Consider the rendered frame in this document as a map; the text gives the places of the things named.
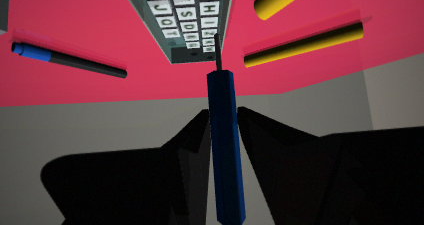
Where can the keyboard with white letter keys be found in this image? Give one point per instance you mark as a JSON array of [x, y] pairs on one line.
[[184, 29]]

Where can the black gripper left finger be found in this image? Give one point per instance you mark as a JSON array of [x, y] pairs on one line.
[[176, 173]]

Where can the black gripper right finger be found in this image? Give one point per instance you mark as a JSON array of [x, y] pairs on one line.
[[300, 173]]

